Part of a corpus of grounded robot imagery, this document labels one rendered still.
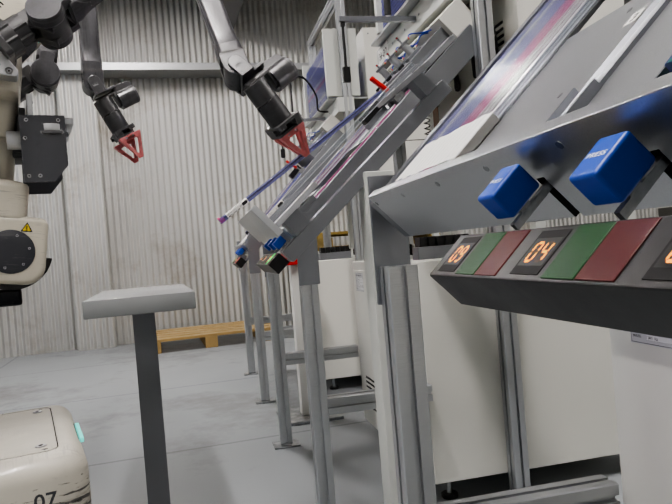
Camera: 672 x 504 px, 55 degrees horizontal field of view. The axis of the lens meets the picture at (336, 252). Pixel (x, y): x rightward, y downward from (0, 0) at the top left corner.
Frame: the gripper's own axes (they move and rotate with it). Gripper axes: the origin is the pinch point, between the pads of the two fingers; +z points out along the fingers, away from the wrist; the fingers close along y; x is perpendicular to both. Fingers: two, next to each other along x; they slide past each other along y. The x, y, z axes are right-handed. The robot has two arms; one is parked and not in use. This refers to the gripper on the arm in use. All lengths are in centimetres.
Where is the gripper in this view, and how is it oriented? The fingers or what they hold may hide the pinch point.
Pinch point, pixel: (304, 152)
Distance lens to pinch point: 152.7
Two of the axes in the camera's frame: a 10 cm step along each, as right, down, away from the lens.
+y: -4.0, -1.1, 9.1
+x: -7.2, 6.5, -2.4
